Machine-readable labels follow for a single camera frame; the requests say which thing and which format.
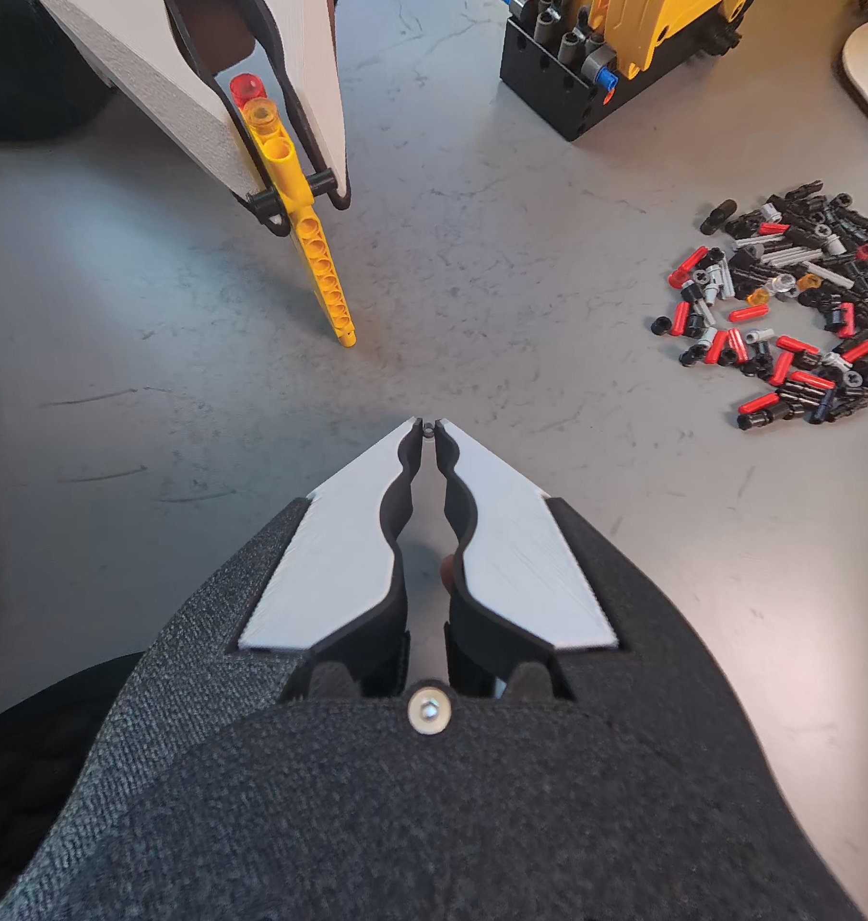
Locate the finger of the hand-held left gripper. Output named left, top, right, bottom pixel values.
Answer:
left=38, top=0, right=293, bottom=238
left=250, top=0, right=353, bottom=213

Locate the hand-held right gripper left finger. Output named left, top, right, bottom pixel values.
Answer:
left=238, top=417, right=425, bottom=654

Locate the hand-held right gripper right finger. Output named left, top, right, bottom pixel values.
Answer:
left=433, top=419, right=620, bottom=652

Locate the yellow lego beam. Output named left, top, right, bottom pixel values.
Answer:
left=246, top=101, right=358, bottom=350

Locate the yellow lego model black base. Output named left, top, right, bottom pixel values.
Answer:
left=499, top=0, right=755, bottom=143

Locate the pile of red black lego pins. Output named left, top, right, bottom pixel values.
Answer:
left=651, top=180, right=868, bottom=433

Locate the person's left hand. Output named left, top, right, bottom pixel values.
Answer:
left=168, top=0, right=257, bottom=74

